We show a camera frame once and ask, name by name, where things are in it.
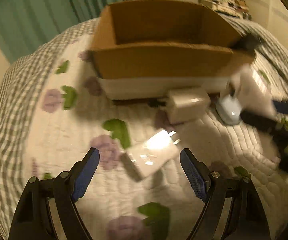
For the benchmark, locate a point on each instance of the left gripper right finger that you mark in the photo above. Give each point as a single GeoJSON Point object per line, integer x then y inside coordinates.
{"type": "Point", "coordinates": [246, 218]}

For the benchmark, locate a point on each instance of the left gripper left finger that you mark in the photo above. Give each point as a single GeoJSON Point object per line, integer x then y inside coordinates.
{"type": "Point", "coordinates": [32, 218]}

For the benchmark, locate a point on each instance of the white handheld device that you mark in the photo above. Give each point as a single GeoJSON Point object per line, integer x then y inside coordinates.
{"type": "Point", "coordinates": [253, 92]}

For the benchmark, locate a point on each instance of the light blue earbuds case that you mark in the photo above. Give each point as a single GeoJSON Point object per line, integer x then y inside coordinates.
{"type": "Point", "coordinates": [229, 109]}

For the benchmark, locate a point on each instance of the white long power adapter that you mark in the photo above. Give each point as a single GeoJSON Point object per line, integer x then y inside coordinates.
{"type": "Point", "coordinates": [145, 158]}

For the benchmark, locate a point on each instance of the grey checkered bedspread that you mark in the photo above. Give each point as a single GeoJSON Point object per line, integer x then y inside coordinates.
{"type": "Point", "coordinates": [18, 100]}

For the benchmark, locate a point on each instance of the white square charger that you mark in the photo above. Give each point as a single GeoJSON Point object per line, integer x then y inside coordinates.
{"type": "Point", "coordinates": [186, 104]}

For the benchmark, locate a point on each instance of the white quilted floral mat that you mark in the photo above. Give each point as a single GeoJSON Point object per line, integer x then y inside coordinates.
{"type": "Point", "coordinates": [71, 116]}

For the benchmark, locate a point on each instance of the white dressing table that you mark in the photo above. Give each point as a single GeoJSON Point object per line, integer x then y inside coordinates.
{"type": "Point", "coordinates": [233, 8]}

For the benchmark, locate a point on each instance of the open cardboard box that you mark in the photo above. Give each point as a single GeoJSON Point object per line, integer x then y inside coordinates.
{"type": "Point", "coordinates": [142, 49]}

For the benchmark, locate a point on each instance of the green curtain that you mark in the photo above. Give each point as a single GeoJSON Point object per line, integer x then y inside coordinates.
{"type": "Point", "coordinates": [27, 24]}

